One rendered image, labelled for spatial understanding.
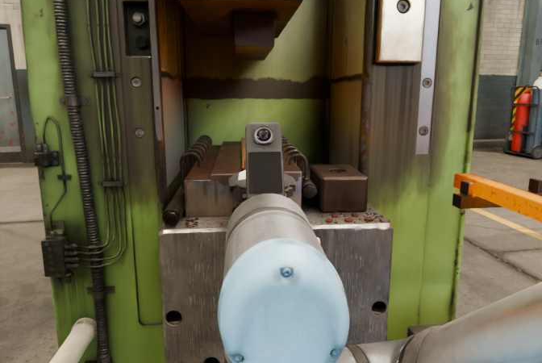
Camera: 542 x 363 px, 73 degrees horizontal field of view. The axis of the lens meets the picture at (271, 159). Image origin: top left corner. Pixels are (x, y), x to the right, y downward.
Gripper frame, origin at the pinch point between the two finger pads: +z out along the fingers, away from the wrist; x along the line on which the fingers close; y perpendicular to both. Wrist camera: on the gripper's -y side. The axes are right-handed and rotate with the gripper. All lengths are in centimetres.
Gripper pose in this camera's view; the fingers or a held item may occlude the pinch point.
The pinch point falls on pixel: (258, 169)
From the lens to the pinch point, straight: 59.9
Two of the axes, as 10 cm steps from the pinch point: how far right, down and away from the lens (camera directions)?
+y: 0.0, 9.8, 2.1
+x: 10.0, -0.1, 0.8
